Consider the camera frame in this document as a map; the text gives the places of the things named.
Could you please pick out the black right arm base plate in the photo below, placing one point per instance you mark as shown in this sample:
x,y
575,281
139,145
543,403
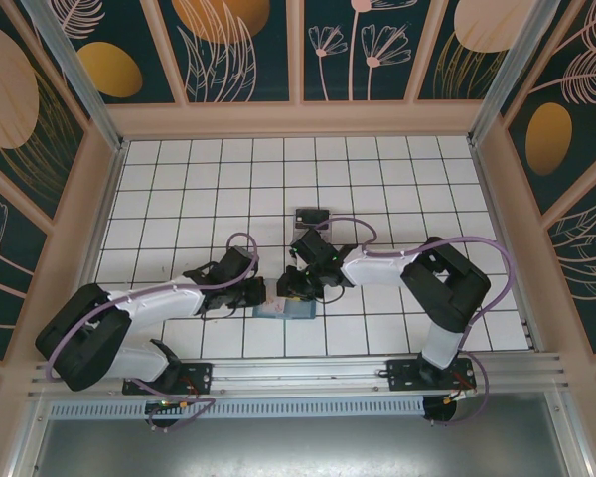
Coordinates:
x,y
402,377

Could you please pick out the small black edge bracket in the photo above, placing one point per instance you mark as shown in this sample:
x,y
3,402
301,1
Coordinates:
x,y
529,335

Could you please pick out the aluminium mounting rail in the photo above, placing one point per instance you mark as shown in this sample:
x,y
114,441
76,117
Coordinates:
x,y
298,372

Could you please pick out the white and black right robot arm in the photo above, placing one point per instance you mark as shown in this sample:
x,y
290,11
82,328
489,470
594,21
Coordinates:
x,y
377,268

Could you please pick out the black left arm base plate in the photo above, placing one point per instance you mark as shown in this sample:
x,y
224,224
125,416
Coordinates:
x,y
198,372

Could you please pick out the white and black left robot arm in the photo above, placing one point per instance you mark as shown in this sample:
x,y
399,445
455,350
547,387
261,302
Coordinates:
x,y
154,303

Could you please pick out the aluminium frame post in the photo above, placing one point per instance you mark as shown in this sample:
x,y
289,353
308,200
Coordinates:
x,y
77,74
511,74

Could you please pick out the grey metal sheet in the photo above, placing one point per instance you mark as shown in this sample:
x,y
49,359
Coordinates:
x,y
298,447

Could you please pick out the teal leather card holder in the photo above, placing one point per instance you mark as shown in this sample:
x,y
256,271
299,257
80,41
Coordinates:
x,y
303,313

